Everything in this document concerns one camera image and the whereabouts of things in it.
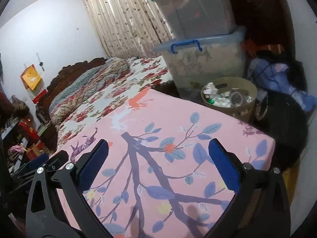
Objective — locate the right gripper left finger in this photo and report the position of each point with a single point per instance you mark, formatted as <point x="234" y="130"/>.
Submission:
<point x="45" y="216"/>

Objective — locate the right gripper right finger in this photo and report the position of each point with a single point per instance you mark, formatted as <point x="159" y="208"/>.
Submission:
<point x="260" y="206"/>

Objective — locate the beige round trash bin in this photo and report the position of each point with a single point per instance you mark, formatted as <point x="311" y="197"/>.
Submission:
<point x="233" y="96"/>

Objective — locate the cluttered side shelf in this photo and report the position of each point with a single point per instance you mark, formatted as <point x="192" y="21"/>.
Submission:
<point x="15" y="149"/>

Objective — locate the red gift bag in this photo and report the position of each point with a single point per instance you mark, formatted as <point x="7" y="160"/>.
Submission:
<point x="28" y="131"/>

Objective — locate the folded patchwork blanket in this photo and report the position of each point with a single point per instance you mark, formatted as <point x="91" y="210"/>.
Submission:
<point x="86" y="85"/>

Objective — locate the carved dark wooden headboard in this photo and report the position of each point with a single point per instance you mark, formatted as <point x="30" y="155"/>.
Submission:
<point x="66" y="76"/>

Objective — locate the pink tree print bedsheet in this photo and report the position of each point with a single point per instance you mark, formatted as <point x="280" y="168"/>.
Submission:
<point x="158" y="179"/>

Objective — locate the blue clothes pile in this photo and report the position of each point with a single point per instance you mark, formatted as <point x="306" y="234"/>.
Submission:
<point x="273" y="77"/>

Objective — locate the floral red white quilt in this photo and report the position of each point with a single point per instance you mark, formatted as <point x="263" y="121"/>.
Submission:
<point x="145" y="72"/>

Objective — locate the beige leaf pattern curtain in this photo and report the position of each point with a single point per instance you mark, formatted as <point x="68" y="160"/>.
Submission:
<point x="128" y="28"/>

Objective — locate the blue lid storage box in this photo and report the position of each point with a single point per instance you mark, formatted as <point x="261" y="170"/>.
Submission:
<point x="196" y="62"/>

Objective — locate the teal lid storage box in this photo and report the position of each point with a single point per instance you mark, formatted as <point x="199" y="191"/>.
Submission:
<point x="189" y="19"/>

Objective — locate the orange wall calendar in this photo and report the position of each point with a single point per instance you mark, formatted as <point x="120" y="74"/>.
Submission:
<point x="30" y="78"/>

